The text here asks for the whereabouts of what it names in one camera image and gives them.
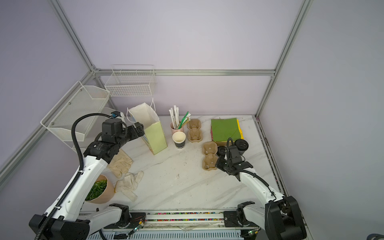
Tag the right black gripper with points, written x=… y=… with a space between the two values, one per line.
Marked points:
x=219 y=164

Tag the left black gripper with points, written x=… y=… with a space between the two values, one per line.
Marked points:
x=135 y=134

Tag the green paper gift bag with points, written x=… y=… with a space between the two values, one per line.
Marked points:
x=154 y=136

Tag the single brown pulp cup carrier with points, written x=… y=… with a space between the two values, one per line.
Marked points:
x=210 y=150

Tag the black plastic cup lid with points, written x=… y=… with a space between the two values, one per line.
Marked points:
x=241 y=143

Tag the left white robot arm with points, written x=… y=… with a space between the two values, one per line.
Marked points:
x=78 y=186

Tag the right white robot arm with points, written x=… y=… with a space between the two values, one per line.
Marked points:
x=264 y=198

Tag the stacked paper coffee cup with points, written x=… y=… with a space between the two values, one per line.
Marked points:
x=179 y=139

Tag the yellow napkin stack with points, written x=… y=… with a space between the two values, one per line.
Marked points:
x=240 y=130

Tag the green napkin stack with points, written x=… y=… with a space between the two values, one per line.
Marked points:
x=225 y=129

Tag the pink straw holder cup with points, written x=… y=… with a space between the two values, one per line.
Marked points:
x=175 y=130

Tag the brown pulp cup carriers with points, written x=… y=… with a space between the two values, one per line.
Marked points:
x=195 y=135

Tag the white mesh two-tier shelf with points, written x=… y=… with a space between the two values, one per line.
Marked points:
x=77 y=102

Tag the paper bowl with greens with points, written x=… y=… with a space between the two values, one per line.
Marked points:
x=101 y=192

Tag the white wire basket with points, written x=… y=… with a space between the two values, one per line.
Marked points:
x=132 y=81

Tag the aluminium frame rail base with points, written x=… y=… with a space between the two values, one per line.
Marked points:
x=186 y=218

